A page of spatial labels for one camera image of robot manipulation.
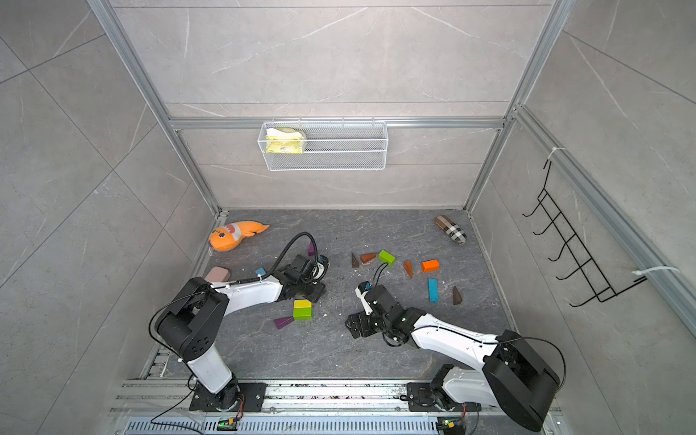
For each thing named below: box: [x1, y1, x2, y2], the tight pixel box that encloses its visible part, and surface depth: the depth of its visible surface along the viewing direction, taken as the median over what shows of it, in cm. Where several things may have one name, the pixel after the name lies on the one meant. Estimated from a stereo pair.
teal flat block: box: [428, 278, 440, 303], surface depth 97 cm
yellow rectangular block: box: [293, 299, 313, 309], surface depth 90 cm
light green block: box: [377, 250, 397, 266], surface depth 104 cm
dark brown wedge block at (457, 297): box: [452, 285, 464, 306], surface depth 94 cm
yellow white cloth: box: [265, 126, 305, 155], surface depth 88 cm
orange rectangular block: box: [421, 259, 441, 273], surface depth 103 cm
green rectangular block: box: [292, 307, 313, 320], surface depth 89 cm
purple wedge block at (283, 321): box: [273, 316, 295, 329], surface depth 88 cm
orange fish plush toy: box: [208, 221, 271, 252], surface depth 103 cm
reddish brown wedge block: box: [359, 252, 377, 264], surface depth 106 cm
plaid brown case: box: [435, 214, 468, 246], surface depth 112 cm
